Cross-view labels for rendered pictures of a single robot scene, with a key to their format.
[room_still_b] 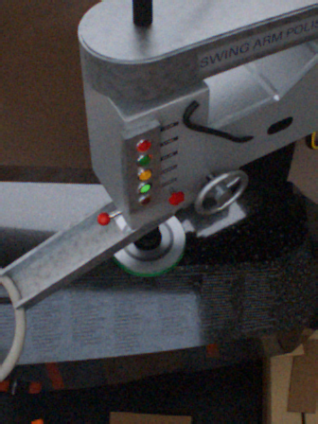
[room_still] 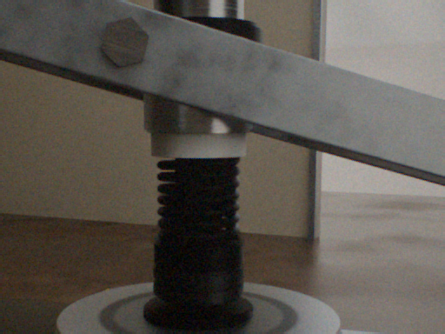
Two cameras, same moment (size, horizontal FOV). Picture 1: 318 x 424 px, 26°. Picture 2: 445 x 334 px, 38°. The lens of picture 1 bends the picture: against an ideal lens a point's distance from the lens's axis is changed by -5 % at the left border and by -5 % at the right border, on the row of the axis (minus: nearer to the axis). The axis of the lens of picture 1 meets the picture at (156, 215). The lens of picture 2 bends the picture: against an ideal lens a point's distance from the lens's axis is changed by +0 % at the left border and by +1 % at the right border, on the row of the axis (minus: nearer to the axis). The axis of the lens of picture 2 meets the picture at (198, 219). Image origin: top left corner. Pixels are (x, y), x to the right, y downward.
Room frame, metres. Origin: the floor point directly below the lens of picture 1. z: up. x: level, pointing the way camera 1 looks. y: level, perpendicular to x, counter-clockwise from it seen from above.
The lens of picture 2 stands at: (1.46, 0.20, 0.98)
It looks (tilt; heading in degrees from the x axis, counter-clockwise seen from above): 9 degrees down; 200
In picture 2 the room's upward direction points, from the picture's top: straight up
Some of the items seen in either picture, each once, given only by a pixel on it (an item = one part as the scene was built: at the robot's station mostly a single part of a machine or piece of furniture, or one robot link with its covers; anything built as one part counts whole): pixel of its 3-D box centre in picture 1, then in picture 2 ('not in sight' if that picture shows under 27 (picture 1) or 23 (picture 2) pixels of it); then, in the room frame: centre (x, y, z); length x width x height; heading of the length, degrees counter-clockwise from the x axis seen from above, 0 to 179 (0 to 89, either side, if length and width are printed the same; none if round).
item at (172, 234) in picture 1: (147, 238); (198, 321); (1.01, 0.03, 0.82); 0.21 x 0.21 x 0.01
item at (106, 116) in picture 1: (175, 122); not in sight; (1.05, -0.04, 1.30); 0.36 x 0.22 x 0.45; 119
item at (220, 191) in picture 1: (214, 182); not in sight; (0.96, -0.14, 1.18); 0.15 x 0.10 x 0.15; 119
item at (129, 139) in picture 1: (141, 168); not in sight; (0.87, 0.03, 1.35); 0.08 x 0.03 x 0.28; 119
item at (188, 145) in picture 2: not in sight; (198, 131); (1.01, 0.03, 0.97); 0.07 x 0.07 x 0.04
